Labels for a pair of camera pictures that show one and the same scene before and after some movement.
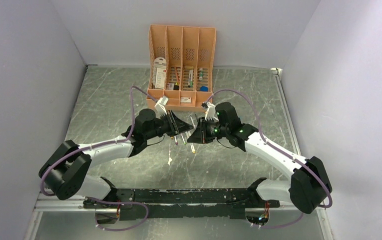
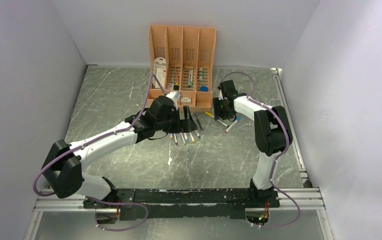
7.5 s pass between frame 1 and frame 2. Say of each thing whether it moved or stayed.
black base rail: stayed
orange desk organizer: stayed
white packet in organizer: stayed
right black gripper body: moved
